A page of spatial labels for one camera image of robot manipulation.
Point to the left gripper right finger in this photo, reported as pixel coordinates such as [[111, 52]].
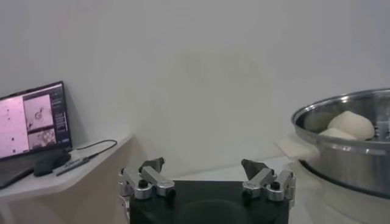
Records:
[[262, 181]]

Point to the black open laptop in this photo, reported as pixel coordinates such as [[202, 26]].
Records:
[[18, 128]]

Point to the grey usb hub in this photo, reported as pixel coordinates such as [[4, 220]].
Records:
[[73, 165]]

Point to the black computer mouse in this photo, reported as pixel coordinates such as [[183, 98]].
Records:
[[50, 164]]

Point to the white steamed baozi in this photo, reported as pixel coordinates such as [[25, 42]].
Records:
[[336, 134], [353, 126]]

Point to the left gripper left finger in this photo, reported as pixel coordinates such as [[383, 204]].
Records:
[[146, 182]]

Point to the steel steamer basket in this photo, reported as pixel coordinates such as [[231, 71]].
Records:
[[350, 167]]

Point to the white side table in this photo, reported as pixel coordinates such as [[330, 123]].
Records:
[[61, 182]]

